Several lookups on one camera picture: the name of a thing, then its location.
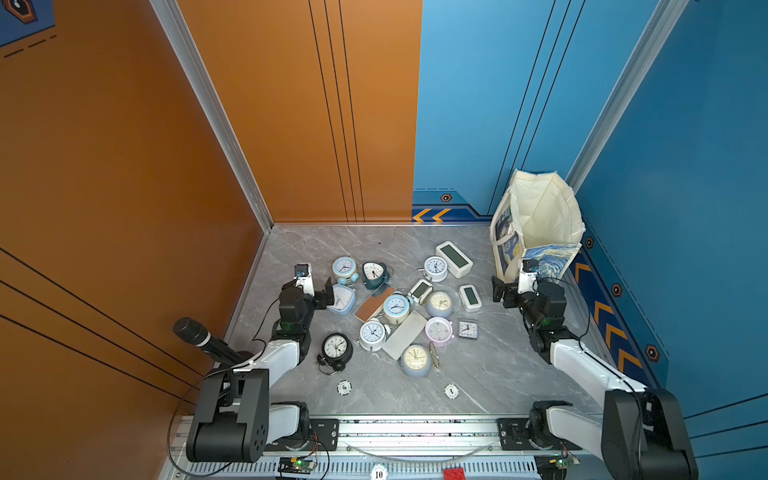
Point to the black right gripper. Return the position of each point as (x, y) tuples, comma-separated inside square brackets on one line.
[(499, 290)]

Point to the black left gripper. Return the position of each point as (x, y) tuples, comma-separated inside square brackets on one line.
[(320, 301)]

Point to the light blue triangular clock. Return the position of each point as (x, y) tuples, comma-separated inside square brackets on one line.
[(344, 300)]

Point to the cream blue-rim alarm clock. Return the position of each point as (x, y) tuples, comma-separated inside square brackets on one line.
[(396, 308)]

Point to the cream canvas bag blue print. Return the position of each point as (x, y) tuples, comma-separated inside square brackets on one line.
[(538, 218)]

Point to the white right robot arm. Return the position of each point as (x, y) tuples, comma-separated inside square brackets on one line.
[(642, 433)]

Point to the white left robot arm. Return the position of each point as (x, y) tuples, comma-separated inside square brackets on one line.
[(234, 420)]

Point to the small white digital clock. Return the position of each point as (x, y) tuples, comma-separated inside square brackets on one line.
[(470, 298)]

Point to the light blue round clock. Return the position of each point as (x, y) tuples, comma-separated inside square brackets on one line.
[(345, 270)]

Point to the black twin-bell alarm clock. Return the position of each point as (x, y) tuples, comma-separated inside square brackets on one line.
[(336, 351)]

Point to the small black square clock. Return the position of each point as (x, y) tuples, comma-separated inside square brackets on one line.
[(468, 330)]

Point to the dark teal triangular clock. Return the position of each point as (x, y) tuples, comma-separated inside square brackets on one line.
[(374, 274)]

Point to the large white digital clock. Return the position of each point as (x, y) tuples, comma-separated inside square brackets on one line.
[(458, 263)]

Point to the white twin-bell alarm clock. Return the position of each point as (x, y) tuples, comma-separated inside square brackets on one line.
[(373, 335)]

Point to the white round alarm clock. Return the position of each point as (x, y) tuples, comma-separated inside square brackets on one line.
[(435, 269)]

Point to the pink round alarm clock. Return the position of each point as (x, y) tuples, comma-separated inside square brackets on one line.
[(439, 331)]

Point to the tilted white digital clock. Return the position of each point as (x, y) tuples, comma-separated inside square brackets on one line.
[(420, 291)]

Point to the grey rectangular flat clock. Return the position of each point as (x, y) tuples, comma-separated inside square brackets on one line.
[(404, 335)]

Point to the blue beige-face alarm clock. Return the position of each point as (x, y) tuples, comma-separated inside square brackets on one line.
[(416, 361)]

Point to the left white round marker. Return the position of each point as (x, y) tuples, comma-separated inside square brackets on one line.
[(344, 387)]

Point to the white round marker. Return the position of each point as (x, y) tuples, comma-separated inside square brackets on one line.
[(344, 387), (451, 391)]

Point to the right white round marker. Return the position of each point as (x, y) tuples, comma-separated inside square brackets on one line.
[(451, 391)]

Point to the black microphone on stand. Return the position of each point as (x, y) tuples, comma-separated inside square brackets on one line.
[(196, 334)]

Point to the green circuit board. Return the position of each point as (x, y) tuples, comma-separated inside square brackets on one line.
[(296, 467)]

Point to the white number ten tag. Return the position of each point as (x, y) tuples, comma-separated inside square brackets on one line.
[(379, 472)]

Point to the red block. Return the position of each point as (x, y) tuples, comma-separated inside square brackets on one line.
[(455, 473)]

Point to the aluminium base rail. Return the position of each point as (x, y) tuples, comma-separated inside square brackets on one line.
[(411, 447)]

